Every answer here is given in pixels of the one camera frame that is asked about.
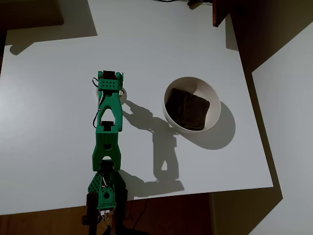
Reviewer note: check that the reddish brown wooden board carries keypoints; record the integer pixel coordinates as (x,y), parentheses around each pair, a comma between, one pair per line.
(218,12)

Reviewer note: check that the dark brown furniture panel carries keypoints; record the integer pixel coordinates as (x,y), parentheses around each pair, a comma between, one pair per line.
(29,12)

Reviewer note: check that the dark folded cloth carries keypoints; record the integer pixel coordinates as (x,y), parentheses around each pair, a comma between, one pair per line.
(188,110)

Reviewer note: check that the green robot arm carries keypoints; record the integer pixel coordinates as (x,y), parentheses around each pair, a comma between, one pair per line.
(107,139)

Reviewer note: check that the black pole clamp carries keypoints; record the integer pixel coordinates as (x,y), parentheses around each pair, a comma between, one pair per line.
(91,203)

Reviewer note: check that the white tape roll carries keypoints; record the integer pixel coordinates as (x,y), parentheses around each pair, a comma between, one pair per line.
(125,93)

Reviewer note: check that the beige bowl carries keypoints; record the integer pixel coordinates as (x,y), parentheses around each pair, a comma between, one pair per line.
(214,102)

